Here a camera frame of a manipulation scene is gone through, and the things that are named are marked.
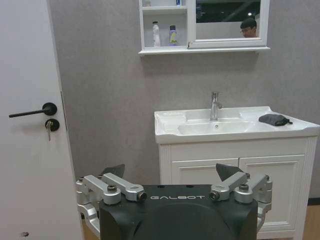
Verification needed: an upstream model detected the black door lock with key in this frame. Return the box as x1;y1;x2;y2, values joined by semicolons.
44;118;61;142

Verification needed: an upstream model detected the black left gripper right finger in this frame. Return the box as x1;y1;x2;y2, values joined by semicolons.
209;163;273;232

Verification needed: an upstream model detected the chrome faucet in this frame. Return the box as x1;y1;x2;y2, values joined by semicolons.
210;91;225;122

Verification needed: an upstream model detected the dark grey towel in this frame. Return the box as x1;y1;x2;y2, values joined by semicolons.
258;113;294;127

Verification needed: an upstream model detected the white ceramic washbasin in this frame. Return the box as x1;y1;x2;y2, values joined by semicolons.
153;105;320;145

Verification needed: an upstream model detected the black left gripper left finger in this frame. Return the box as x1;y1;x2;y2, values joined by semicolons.
75;163;148;234

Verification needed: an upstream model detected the purple bottle with green label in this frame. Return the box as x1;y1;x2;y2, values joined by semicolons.
168;24;179;47

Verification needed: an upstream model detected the white bottle with black cap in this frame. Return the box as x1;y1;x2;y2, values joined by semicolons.
152;21;161;48

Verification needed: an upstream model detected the white framed mirror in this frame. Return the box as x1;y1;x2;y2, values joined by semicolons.
187;0;270;49

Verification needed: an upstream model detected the white wall cabinet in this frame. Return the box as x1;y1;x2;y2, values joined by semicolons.
138;0;271;57

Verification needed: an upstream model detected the white vanity cabinet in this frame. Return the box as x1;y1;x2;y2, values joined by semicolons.
157;136;319;240

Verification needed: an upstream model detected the black door handle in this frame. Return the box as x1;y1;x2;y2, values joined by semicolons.
8;102;58;119

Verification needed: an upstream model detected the white door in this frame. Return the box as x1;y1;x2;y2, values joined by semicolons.
0;0;86;240

